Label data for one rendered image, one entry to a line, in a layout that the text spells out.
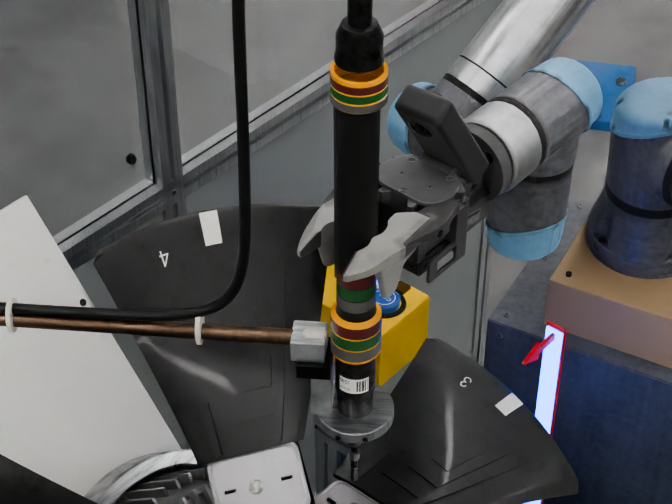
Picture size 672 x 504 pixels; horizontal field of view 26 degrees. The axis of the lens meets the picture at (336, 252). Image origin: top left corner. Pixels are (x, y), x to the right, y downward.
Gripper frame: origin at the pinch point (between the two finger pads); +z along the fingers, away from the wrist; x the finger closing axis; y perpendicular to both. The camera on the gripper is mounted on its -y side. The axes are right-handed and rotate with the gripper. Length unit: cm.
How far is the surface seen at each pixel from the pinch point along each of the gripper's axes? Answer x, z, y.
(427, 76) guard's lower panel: 70, -109, 66
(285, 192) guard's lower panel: 70, -71, 70
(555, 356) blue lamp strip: -1, -37, 38
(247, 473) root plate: 6.8, 4.0, 27.8
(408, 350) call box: 21, -40, 53
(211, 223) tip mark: 20.1, -6.2, 11.4
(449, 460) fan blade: -2.5, -15.4, 35.6
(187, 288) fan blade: 18.8, -1.4, 15.5
